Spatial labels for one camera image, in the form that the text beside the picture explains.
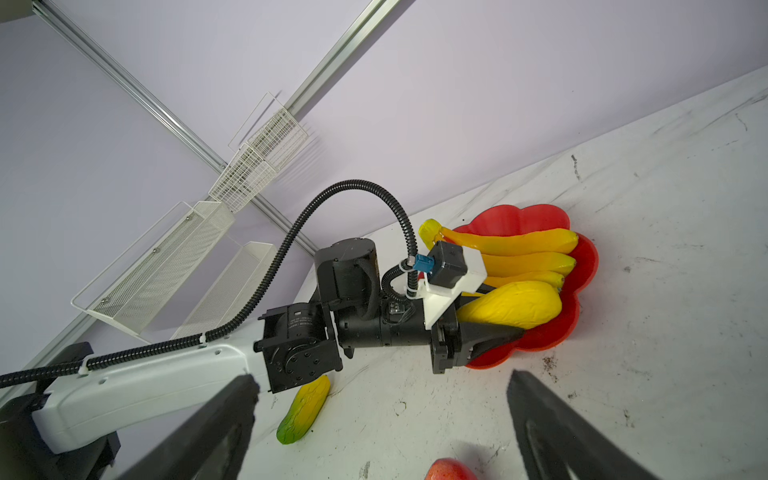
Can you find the white wire basket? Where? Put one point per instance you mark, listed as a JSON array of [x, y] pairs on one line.
[[265, 144]]

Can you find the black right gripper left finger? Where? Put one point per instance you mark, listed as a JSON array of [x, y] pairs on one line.
[[211, 444]]

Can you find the red fake apple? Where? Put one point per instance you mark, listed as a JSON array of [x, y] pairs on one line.
[[449, 469]]

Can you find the aluminium frame post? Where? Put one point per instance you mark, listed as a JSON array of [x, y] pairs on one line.
[[54, 16]]

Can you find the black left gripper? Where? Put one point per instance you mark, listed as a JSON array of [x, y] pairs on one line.
[[454, 346]]

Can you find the yellow green fake mango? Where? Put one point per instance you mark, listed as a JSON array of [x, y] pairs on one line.
[[303, 411]]

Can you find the yellow fake banana bunch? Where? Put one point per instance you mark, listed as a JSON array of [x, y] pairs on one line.
[[543, 256]]

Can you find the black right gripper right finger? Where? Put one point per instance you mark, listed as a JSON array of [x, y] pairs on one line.
[[555, 442]]

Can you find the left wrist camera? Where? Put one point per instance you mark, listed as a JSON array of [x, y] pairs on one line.
[[455, 270]]

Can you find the red flower-shaped fruit bowl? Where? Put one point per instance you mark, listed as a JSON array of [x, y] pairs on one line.
[[508, 220]]

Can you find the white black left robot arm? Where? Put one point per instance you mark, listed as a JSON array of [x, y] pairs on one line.
[[67, 428]]

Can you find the white perforated metal shelf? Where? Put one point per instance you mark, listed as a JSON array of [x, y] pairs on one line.
[[185, 275]]

